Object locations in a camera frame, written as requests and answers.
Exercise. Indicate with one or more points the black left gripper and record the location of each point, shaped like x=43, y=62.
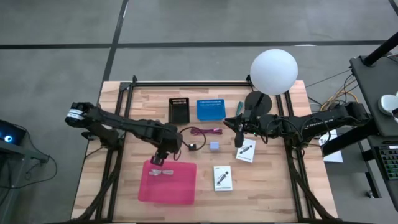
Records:
x=162, y=154

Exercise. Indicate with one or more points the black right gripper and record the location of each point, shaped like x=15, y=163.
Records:
x=250, y=124

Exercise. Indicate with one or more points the small lavender box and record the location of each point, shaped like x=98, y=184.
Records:
x=214, y=146

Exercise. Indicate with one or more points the white green-edged product box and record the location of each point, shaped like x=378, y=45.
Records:
x=223, y=179
x=248, y=155

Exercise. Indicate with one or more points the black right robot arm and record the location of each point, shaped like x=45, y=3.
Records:
x=311, y=124

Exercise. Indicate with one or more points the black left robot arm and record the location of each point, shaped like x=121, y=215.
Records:
x=130, y=126

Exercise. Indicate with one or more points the translucent pink plastic bin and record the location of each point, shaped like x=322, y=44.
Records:
x=174, y=189

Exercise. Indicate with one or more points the blue plastic mesh basket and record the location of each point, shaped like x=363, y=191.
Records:
x=211, y=110

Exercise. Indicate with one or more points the black plastic mesh basket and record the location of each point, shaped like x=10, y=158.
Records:
x=179, y=113

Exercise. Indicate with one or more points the white globe table lamp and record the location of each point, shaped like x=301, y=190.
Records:
x=273, y=71

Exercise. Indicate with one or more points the white paper sheet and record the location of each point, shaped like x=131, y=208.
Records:
x=334, y=155

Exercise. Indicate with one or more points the black desk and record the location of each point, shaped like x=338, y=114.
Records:
x=373, y=87

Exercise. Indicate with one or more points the computer with blue light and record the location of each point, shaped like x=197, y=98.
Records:
x=9, y=137

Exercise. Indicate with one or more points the white round device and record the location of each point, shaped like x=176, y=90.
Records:
x=388, y=104

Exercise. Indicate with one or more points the black keyboard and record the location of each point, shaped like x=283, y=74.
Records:
x=390, y=161

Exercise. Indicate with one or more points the black pole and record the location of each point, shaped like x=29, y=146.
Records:
x=381, y=49

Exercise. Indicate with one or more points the black aluminium table frame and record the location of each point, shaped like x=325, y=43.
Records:
x=186, y=84

